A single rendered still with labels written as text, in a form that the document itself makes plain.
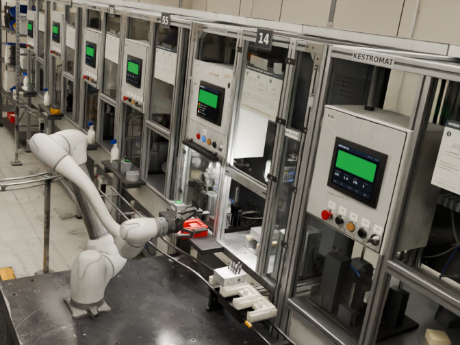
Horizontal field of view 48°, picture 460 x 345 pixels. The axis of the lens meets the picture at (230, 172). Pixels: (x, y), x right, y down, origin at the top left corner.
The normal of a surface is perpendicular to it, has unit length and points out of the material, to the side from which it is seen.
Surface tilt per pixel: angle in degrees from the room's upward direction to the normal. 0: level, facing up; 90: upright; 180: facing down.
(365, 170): 90
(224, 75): 90
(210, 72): 90
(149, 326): 0
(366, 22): 90
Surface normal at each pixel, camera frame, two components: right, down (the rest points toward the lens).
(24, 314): 0.12, -0.95
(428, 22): -0.84, 0.06
